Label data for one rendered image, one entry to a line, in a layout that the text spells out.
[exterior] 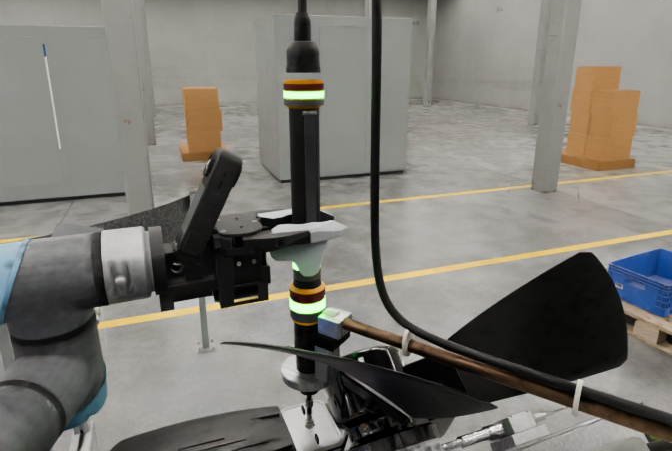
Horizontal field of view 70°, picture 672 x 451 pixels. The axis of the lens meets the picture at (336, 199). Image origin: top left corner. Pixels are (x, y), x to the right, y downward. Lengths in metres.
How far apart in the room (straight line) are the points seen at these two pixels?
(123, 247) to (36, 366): 0.13
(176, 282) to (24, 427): 0.17
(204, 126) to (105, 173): 2.51
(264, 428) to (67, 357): 0.27
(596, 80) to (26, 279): 8.61
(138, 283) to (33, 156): 6.23
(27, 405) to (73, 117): 6.14
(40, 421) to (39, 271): 0.13
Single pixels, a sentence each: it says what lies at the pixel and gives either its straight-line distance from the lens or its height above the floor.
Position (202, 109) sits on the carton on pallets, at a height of 0.88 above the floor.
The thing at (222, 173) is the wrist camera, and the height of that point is 1.54.
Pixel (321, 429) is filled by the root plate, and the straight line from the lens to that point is 0.70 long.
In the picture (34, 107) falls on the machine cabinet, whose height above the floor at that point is 1.15.
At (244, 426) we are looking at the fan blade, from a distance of 0.70.
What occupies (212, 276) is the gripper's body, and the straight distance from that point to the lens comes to 0.54.
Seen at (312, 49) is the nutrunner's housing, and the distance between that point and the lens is 0.51.
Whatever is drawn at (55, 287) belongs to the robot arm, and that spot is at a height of 1.45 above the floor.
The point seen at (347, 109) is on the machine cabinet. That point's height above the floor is 1.01.
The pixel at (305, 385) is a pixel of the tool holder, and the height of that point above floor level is 1.27.
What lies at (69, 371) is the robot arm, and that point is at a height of 1.37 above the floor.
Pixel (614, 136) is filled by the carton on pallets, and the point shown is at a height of 0.54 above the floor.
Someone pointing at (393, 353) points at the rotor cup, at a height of 1.25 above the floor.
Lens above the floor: 1.65
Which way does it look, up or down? 16 degrees down
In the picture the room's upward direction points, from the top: straight up
